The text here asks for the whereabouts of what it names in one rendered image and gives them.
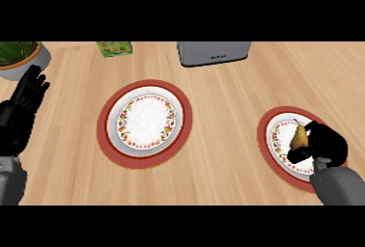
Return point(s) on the yellow-brown pear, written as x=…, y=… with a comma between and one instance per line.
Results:
x=298, y=137

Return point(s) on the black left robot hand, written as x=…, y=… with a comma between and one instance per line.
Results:
x=19, y=106

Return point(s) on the red-rimmed floral plate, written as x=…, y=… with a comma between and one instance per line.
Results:
x=279, y=144
x=144, y=123

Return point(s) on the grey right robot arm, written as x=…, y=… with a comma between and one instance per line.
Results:
x=338, y=185

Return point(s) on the green patterned carton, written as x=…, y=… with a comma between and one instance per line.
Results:
x=113, y=49

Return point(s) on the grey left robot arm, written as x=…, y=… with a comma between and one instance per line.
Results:
x=10, y=180

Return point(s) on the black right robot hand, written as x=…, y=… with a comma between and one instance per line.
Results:
x=328, y=141

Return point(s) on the grey toaster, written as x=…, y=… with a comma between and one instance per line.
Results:
x=212, y=53

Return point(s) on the potted green plant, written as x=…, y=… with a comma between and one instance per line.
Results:
x=19, y=59

